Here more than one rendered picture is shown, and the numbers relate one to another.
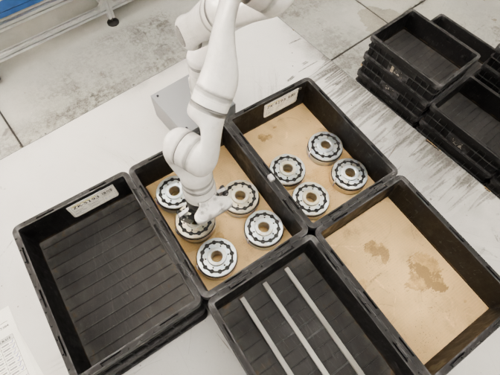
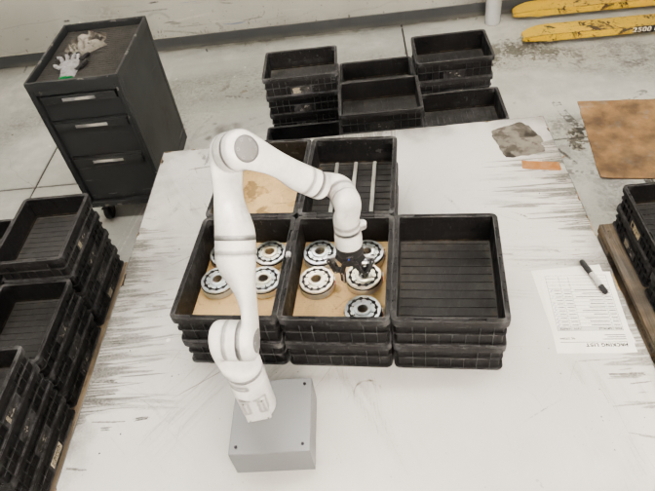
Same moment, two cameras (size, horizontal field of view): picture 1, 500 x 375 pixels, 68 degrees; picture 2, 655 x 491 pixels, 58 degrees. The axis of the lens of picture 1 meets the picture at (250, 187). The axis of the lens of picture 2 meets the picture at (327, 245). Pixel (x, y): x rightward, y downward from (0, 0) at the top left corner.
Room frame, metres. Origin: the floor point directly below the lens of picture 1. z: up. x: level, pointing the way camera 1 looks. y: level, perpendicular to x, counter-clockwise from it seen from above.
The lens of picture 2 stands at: (1.15, 0.93, 2.16)
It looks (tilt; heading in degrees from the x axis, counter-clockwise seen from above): 45 degrees down; 229
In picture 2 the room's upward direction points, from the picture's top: 10 degrees counter-clockwise
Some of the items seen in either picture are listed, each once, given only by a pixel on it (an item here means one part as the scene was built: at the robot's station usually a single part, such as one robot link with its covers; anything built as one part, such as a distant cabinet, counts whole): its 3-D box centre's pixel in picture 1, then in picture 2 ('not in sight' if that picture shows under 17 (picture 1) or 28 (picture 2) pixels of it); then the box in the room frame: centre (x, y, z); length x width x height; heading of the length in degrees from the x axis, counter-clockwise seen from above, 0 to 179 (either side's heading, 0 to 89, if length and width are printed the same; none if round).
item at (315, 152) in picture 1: (325, 146); (217, 280); (0.61, -0.22, 0.86); 0.10 x 0.10 x 0.01
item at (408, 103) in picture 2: not in sight; (381, 132); (-0.76, -0.72, 0.37); 0.40 x 0.30 x 0.45; 132
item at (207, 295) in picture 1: (216, 201); (339, 266); (0.39, 0.08, 0.92); 0.40 x 0.30 x 0.02; 36
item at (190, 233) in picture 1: (195, 219); (363, 275); (0.35, 0.14, 0.88); 0.10 x 0.10 x 0.01
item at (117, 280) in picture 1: (111, 270); (446, 278); (0.21, 0.33, 0.87); 0.40 x 0.30 x 0.11; 36
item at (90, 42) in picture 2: not in sight; (87, 40); (-0.02, -2.01, 0.88); 0.29 x 0.22 x 0.03; 42
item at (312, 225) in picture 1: (309, 146); (237, 266); (0.57, -0.16, 0.92); 0.40 x 0.30 x 0.02; 36
